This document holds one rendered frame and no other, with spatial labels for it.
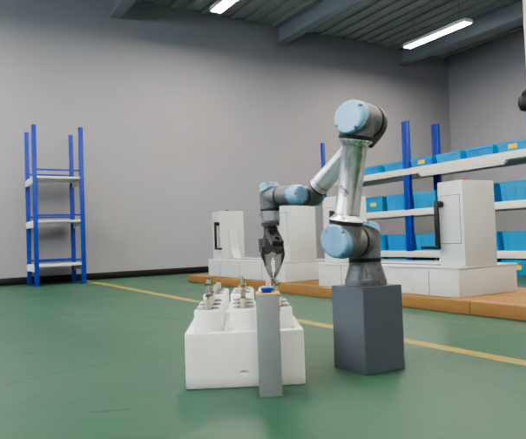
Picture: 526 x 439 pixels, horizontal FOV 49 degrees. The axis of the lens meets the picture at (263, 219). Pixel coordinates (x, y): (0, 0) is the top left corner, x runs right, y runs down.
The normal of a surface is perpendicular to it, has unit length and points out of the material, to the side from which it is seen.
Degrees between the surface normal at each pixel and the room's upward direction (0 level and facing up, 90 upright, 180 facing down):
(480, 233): 90
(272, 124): 90
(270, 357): 90
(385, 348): 90
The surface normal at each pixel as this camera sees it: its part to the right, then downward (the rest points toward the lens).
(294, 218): 0.51, -0.04
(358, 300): -0.86, 0.01
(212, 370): 0.04, -0.04
